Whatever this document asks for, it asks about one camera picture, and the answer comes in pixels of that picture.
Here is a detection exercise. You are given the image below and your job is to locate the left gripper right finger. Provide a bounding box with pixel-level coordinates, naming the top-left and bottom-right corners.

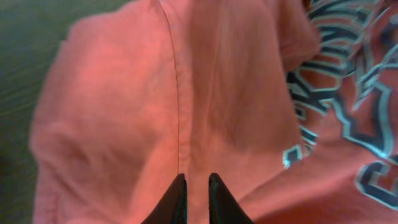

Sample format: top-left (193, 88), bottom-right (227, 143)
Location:
top-left (208, 173), bottom-right (254, 224)

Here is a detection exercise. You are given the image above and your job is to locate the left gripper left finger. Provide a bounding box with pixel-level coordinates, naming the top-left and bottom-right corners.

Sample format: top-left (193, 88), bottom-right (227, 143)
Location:
top-left (142, 174), bottom-right (187, 224)

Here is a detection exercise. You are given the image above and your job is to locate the orange soccer t-shirt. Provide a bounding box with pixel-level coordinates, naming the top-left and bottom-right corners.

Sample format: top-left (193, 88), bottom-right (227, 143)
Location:
top-left (30, 0), bottom-right (397, 223)

